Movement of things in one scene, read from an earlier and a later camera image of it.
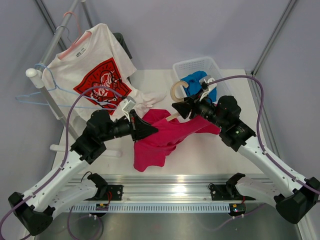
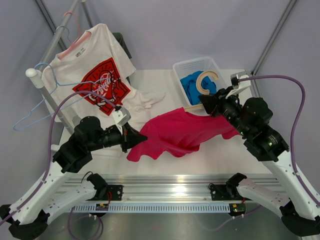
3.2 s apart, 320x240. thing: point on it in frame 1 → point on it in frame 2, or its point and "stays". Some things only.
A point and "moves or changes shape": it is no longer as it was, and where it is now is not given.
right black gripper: [184, 108] → [213, 103]
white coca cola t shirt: [92, 76] stays
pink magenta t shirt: [151, 150] moves or changes shape
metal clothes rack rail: [37, 75] stays
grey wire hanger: [68, 34] stays
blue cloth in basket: [194, 86] stays
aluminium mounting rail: [165, 187] stays
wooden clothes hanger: [186, 85] → [200, 107]
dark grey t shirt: [120, 38] stays
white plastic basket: [206, 64] stays
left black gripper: [139, 129] → [130, 137]
